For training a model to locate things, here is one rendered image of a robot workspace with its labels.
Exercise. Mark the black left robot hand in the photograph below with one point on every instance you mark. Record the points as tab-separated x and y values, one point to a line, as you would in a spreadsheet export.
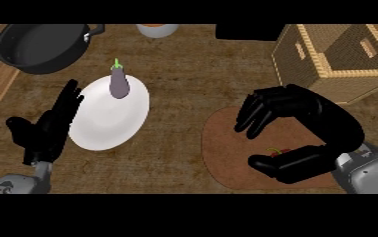
50	127

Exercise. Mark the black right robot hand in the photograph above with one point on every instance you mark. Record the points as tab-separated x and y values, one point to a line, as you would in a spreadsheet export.
315	114

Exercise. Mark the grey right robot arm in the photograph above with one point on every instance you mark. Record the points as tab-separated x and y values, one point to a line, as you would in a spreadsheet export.
360	171

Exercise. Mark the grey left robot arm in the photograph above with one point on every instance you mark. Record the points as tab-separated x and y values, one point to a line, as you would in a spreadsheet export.
27	179

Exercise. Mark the red bell pepper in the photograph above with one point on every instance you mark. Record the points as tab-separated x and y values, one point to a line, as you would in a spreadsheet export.
278	152

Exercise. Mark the tan wicker basket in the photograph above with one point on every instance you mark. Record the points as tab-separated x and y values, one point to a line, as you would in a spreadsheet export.
327	57

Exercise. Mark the brown round cutting board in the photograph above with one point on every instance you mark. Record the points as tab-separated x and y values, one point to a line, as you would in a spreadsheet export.
231	154

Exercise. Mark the white oval plate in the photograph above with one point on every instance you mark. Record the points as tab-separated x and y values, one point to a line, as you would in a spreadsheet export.
112	114

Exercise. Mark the purple eggplant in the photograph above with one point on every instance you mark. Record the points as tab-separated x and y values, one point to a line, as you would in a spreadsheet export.
119	84

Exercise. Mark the black cooking pot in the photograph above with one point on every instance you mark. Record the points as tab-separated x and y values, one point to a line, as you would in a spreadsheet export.
39	46

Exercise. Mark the pale grey cup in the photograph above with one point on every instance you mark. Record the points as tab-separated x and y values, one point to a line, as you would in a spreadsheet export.
157	30

